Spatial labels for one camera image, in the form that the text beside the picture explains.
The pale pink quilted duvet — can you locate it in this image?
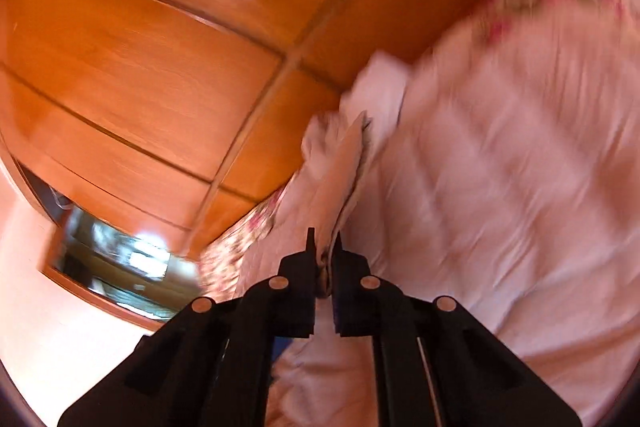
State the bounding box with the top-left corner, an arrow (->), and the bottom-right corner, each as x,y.
240,0 -> 640,427

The floral bed sheet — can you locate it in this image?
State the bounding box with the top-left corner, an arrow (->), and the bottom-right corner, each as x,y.
197,0 -> 632,304

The wooden wardrobe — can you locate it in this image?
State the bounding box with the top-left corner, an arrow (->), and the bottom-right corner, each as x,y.
0,0 -> 586,258

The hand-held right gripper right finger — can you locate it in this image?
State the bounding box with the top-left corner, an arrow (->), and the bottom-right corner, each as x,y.
331,232 -> 584,427

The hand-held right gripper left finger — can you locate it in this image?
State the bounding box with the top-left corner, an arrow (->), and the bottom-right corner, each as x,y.
57,228 -> 317,427

